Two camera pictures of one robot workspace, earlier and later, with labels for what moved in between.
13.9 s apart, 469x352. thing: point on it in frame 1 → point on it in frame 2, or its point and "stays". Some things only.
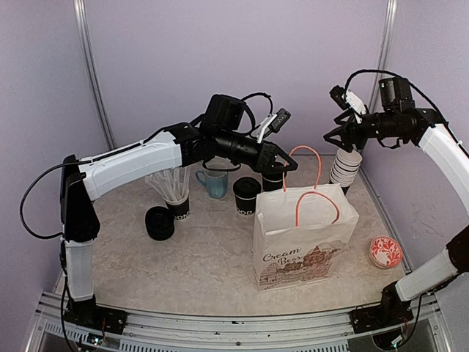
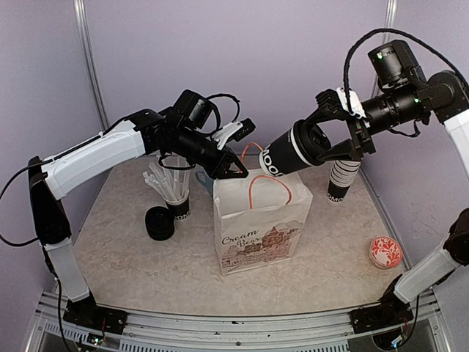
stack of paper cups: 345,167 stays
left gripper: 267,154 → 218,169
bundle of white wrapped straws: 172,183 stays
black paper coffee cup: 271,185 → 283,156
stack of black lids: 160,223 stays
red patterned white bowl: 385,252 stays
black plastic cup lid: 273,176 → 311,140
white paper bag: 302,234 → 259,219
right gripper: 352,127 → 345,149
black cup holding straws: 179,209 stays
